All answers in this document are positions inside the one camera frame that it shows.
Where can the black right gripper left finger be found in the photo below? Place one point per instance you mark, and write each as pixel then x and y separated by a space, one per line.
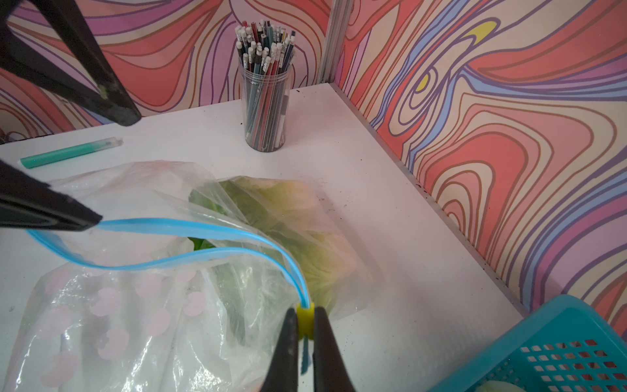
pixel 282 375

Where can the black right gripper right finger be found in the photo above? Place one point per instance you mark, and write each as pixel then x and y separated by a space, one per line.
pixel 330 374

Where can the dark green bagged cabbage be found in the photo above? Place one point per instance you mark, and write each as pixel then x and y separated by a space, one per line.
pixel 289 213

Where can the blue-zip clear zip-top bag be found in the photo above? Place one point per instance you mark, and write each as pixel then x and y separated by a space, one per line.
pixel 149 225

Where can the light green chinese cabbage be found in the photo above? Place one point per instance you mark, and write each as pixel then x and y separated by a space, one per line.
pixel 498 386

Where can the pink-zip clear zip-top bag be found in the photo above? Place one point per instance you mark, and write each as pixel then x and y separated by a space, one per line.
pixel 186 329

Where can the green marker pen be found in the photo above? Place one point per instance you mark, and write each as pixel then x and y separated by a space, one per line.
pixel 56 156

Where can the teal plastic basket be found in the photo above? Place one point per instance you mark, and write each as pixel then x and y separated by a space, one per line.
pixel 565 345

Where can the metal pen holder cup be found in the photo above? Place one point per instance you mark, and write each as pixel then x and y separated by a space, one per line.
pixel 265 53

